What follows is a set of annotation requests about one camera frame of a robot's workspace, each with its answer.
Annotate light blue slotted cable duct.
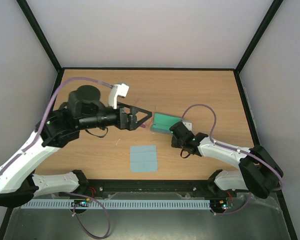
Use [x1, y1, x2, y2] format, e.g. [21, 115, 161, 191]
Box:
[21, 199, 211, 210]

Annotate black left rear frame post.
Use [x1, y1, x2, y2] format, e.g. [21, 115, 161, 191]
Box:
[16, 0, 62, 73]

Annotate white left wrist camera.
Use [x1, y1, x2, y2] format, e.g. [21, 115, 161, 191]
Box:
[108, 83, 130, 109]

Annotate grey-green glasses case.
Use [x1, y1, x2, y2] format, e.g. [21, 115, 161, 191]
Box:
[150, 112, 182, 135]

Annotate black frame corner post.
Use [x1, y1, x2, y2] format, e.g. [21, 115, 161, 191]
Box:
[235, 0, 283, 74]

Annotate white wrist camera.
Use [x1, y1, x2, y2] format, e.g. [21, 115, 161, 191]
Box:
[181, 120, 193, 131]
[108, 83, 130, 109]

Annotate black front mounting rail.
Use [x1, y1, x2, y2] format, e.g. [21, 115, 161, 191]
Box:
[14, 177, 281, 198]

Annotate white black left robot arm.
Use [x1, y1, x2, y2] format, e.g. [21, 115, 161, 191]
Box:
[0, 83, 152, 208]

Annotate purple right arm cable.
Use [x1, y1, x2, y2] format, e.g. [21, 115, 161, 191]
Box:
[181, 103, 283, 216]

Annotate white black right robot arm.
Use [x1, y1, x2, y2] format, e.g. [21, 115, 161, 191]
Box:
[169, 121, 284, 199]

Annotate light blue cleaning cloth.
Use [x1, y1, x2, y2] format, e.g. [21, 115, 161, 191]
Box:
[130, 145, 158, 173]

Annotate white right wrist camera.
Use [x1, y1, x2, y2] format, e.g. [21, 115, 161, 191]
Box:
[181, 120, 193, 131]

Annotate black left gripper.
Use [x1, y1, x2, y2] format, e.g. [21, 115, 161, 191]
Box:
[78, 102, 153, 132]

